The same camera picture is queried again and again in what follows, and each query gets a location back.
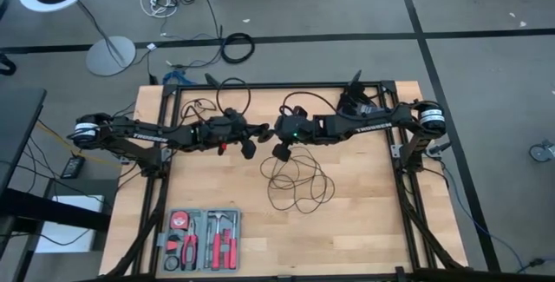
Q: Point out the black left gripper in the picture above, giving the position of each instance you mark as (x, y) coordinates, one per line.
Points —
(221, 130)

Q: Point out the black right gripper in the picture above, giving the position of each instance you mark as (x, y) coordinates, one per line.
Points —
(299, 128)

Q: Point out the black plastic spool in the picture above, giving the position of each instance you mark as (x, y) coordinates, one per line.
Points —
(268, 138)

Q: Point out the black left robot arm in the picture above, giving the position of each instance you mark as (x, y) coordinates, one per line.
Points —
(143, 134)

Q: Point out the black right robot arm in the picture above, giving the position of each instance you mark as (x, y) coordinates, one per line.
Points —
(373, 126)

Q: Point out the black pouch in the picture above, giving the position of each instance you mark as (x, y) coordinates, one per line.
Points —
(351, 102)

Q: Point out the grey plastic tool case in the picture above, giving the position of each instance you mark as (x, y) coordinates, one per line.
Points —
(199, 217)

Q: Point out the red bit set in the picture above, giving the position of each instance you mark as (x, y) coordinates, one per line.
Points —
(225, 236)

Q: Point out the red tape measure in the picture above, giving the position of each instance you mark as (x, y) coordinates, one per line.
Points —
(178, 221)

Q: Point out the slim grey metal tool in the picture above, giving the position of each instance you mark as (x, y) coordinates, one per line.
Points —
(206, 247)

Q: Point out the red black utility knife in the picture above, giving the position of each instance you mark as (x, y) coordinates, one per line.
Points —
(173, 245)

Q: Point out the grey disc floor stand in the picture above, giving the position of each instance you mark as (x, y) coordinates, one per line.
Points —
(110, 58)

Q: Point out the black power adapter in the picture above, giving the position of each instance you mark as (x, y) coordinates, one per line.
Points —
(73, 167)

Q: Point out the white box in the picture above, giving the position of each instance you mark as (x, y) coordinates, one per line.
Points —
(65, 238)

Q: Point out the black desk crossbar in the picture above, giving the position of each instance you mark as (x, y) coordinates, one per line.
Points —
(52, 212)

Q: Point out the black desk top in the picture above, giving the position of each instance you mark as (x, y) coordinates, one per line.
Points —
(17, 130)

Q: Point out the grey caster wheel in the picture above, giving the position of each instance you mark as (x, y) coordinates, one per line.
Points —
(539, 152)

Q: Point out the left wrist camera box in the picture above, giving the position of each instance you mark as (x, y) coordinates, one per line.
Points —
(248, 149)

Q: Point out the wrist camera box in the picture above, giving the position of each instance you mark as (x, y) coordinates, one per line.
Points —
(248, 149)
(282, 152)

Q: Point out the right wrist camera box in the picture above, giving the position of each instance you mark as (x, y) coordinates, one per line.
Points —
(282, 152)

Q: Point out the dark aluminium table frame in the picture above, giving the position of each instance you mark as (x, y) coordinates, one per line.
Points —
(282, 85)

